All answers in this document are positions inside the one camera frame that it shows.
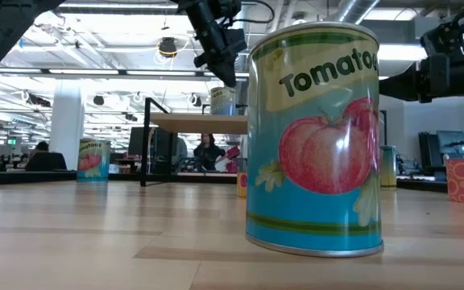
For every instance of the silver ventilation duct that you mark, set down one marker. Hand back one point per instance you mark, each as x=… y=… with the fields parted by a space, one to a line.
x=355 y=10

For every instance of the green sign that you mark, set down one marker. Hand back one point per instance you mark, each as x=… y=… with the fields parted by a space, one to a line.
x=11 y=142

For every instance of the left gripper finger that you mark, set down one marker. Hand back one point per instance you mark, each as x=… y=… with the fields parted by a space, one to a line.
x=231 y=72
x=220 y=71

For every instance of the person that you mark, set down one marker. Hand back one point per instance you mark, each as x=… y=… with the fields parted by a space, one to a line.
x=180 y=152
x=42 y=146
x=208 y=155

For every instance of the white pillar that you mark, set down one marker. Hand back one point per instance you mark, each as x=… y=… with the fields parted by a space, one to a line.
x=65 y=121

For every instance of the black office chair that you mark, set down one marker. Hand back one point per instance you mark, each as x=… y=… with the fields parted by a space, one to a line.
x=46 y=162

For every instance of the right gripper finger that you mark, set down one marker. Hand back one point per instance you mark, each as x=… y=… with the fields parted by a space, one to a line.
x=405 y=92
x=405 y=77

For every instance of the red background object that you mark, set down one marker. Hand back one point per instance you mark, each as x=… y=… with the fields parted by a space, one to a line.
x=233 y=153

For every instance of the blue and yellow tin can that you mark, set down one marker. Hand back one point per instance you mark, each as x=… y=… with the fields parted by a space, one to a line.
x=223 y=102

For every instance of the tomatoes tin can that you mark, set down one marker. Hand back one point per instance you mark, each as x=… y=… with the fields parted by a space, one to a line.
x=93 y=161
x=316 y=161

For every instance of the wooden shelf black metal legs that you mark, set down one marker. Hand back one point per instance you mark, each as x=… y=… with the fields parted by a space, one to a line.
x=200 y=123

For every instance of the carrots tin can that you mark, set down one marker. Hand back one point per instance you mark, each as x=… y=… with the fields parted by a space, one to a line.
x=389 y=169

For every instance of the black computer monitor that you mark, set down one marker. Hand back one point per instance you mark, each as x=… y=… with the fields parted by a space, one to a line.
x=453 y=141
x=160 y=147

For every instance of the black ceiling camera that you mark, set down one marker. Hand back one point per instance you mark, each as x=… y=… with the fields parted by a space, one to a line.
x=167 y=46

